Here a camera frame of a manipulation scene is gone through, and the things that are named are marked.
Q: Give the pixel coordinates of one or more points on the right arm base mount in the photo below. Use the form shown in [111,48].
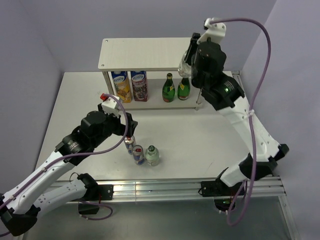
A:
[217,188]

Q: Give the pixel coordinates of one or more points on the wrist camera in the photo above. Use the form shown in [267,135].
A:
[110,104]
[215,32]

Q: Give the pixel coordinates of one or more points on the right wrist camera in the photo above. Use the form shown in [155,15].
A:
[215,32]

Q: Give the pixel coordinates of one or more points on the red grape juice carton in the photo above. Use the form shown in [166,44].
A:
[139,86]

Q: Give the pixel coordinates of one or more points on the clear bottle green cap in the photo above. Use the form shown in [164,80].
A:
[184,69]
[152,156]

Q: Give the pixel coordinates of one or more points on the green glass bottle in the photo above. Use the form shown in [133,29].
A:
[168,89]
[184,89]

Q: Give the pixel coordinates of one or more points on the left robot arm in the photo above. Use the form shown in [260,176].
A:
[21,207]

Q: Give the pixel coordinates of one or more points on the silver blue energy can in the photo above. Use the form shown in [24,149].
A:
[138,154]
[129,142]

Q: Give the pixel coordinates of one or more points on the aluminium rail frame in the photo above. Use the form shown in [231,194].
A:
[227,98]

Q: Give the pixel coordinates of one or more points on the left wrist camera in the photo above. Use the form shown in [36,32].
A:
[110,104]

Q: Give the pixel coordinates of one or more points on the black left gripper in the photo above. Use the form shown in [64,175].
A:
[121,127]

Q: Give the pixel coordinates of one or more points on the pineapple juice carton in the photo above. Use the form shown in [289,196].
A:
[122,85]

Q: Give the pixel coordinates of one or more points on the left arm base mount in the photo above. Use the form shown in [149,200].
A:
[92,202]

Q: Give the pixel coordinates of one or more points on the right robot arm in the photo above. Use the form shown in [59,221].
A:
[228,99]

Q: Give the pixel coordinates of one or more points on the white two-tier shelf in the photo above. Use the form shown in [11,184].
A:
[156,56]

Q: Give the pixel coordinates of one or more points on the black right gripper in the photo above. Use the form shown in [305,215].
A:
[188,57]

